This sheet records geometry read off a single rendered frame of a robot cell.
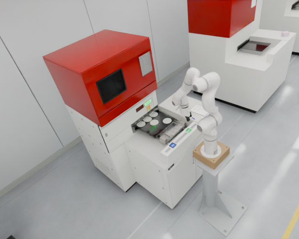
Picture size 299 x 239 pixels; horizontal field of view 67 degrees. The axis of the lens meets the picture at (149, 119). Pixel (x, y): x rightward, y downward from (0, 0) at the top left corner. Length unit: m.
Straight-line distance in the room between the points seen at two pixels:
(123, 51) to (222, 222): 2.09
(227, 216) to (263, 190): 0.58
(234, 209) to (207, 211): 0.30
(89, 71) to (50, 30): 1.59
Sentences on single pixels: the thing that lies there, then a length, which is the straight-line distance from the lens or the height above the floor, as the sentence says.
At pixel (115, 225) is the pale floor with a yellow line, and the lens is 2.98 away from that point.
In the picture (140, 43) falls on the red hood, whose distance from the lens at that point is 2.26.
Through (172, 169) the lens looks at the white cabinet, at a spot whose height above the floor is 0.73.
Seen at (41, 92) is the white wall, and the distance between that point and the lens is 3.54.
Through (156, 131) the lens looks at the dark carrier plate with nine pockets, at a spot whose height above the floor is 0.90.
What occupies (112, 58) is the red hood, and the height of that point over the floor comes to 1.80.
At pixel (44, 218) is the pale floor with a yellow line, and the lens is 3.44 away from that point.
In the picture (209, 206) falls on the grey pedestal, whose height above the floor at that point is 0.05.
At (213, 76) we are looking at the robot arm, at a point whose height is 1.71.
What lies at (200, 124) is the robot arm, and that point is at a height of 1.31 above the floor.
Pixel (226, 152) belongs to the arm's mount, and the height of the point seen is 0.90.
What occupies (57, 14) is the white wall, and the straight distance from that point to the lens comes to 3.49.
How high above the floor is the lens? 2.57
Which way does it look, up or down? 39 degrees down
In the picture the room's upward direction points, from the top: 12 degrees counter-clockwise
